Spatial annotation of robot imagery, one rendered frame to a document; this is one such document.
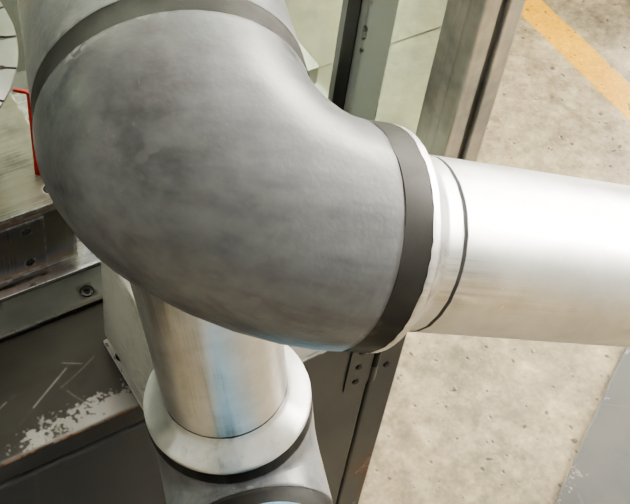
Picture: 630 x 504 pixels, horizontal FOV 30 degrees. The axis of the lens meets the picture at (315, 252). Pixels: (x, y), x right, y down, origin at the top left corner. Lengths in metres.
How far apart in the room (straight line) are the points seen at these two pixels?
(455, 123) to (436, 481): 1.01
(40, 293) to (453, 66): 0.45
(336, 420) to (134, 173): 0.98
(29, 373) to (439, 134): 0.43
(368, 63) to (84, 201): 0.67
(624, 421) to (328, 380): 0.88
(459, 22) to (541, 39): 1.75
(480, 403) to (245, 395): 1.33
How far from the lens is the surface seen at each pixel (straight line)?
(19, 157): 1.15
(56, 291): 1.16
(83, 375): 1.11
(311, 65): 1.17
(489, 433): 2.02
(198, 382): 0.72
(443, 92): 1.03
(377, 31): 1.07
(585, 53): 2.74
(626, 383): 2.13
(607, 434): 2.06
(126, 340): 1.05
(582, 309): 0.52
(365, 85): 1.11
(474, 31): 0.97
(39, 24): 0.50
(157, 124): 0.43
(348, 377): 1.32
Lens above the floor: 1.68
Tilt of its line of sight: 50 degrees down
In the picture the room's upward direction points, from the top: 10 degrees clockwise
